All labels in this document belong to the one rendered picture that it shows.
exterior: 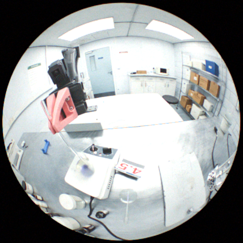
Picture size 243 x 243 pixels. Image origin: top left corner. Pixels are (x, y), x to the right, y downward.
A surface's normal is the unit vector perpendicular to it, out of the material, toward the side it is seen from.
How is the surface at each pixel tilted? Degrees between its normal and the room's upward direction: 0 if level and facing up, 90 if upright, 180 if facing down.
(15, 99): 90
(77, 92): 91
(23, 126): 90
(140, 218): 0
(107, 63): 90
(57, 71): 127
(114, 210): 0
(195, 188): 1
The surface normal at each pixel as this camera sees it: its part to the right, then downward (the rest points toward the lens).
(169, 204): -0.10, -0.77
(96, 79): 0.02, 0.62
